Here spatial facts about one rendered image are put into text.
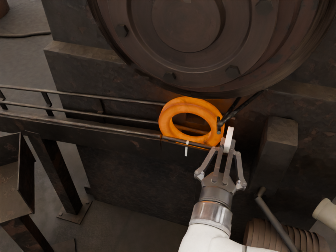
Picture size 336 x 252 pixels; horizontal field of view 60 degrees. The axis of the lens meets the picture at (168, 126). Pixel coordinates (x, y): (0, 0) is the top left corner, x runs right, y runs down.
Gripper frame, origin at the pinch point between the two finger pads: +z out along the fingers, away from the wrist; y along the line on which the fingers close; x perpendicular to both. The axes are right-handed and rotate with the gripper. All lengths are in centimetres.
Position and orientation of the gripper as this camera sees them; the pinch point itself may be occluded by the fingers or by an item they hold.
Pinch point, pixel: (228, 140)
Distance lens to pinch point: 80.3
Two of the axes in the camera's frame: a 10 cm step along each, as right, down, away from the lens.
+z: 2.9, -7.4, 6.0
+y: 9.6, 2.1, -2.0
